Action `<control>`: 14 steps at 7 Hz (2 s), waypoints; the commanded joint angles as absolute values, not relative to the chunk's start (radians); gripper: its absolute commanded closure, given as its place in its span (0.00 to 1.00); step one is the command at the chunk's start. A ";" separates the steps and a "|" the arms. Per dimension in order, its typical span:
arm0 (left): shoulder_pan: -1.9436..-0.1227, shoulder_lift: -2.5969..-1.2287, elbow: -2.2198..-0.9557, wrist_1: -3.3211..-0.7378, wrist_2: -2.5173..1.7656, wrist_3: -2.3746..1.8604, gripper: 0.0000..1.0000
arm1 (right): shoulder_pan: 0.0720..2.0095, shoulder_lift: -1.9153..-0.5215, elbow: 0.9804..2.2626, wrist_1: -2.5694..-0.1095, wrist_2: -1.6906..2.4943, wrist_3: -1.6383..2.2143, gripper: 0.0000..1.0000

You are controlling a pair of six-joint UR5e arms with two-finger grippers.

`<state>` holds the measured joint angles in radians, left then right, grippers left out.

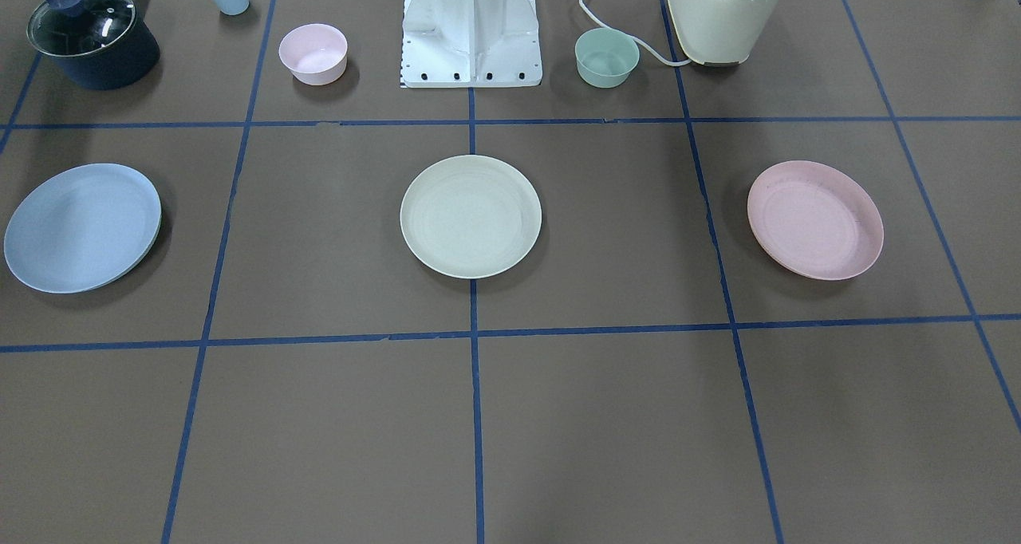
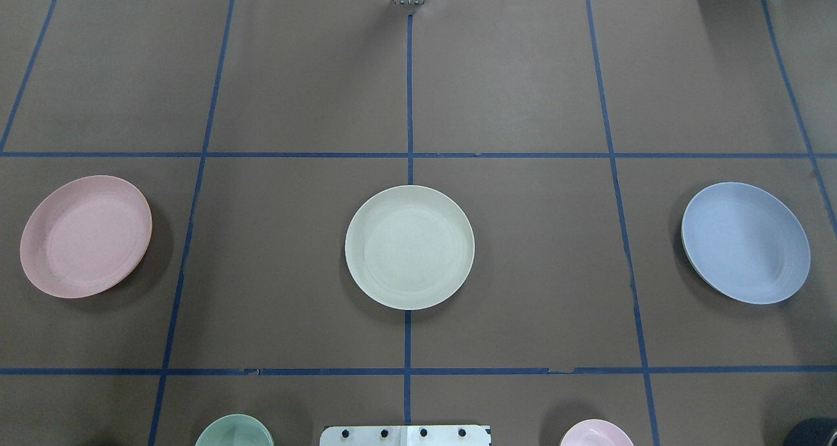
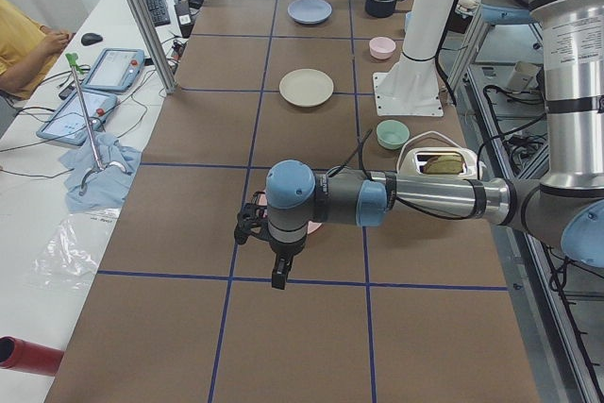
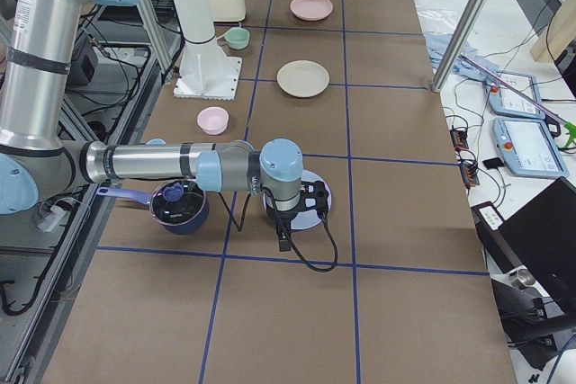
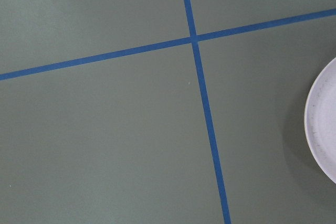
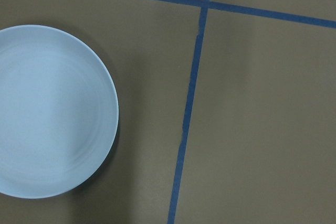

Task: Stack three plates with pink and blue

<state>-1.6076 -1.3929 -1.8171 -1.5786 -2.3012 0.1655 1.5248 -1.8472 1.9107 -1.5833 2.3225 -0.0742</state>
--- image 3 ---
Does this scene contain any black power adapter box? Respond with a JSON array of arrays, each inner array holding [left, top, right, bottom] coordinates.
[[175, 0, 194, 39]]

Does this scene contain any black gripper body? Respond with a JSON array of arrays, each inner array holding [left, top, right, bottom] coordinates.
[[269, 237, 307, 262]]

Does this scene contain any aluminium frame post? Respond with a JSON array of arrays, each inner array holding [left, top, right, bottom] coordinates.
[[126, 0, 176, 94]]

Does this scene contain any blue teach pendant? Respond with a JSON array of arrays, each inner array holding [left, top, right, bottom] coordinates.
[[36, 89, 118, 145], [82, 48, 145, 93]]

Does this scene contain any green bowl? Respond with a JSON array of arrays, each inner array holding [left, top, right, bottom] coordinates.
[[376, 119, 411, 150]]

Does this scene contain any metal reacher grabber stick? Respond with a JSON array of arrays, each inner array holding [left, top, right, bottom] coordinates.
[[65, 53, 128, 195]]

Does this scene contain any black keyboard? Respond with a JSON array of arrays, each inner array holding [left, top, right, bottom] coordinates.
[[144, 0, 171, 26]]

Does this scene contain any black computer mouse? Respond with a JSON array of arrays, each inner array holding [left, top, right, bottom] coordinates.
[[80, 32, 103, 46]]

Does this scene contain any person in yellow shirt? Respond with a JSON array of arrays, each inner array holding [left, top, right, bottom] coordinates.
[[1, 0, 74, 100]]

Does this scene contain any blue plate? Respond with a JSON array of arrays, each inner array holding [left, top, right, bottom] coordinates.
[[287, 0, 332, 25]]

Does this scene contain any cream plate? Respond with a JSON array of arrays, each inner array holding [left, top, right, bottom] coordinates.
[[279, 68, 334, 108]]

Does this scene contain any blue teach pendant upper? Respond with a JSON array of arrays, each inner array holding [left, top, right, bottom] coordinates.
[[82, 48, 145, 93]]

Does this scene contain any red cylinder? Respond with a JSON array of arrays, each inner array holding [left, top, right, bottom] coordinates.
[[1, 336, 64, 377]]

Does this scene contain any light blue cloth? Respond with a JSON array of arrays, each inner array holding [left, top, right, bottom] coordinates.
[[59, 133, 142, 212]]

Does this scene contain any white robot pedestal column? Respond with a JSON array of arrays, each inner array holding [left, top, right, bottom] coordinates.
[[373, 0, 457, 117]]

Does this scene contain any toast slice in toaster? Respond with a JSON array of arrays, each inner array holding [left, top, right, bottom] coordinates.
[[423, 155, 464, 175]]

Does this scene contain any pink plate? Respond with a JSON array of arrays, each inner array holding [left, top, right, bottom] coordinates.
[[259, 190, 322, 234]]

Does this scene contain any cream toaster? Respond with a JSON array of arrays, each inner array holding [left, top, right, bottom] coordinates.
[[395, 130, 485, 179]]

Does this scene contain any blue teach pendant lower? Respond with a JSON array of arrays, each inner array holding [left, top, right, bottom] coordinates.
[[36, 89, 118, 145]]

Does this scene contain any clear plastic bag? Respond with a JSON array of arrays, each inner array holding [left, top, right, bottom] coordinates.
[[25, 209, 121, 293]]

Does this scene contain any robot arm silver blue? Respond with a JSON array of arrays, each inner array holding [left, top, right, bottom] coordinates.
[[263, 0, 603, 289]]

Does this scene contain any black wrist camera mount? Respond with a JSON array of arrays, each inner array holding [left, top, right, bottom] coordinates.
[[234, 191, 269, 245]]

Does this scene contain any pink bowl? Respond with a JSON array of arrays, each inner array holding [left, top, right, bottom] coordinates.
[[369, 37, 396, 60]]

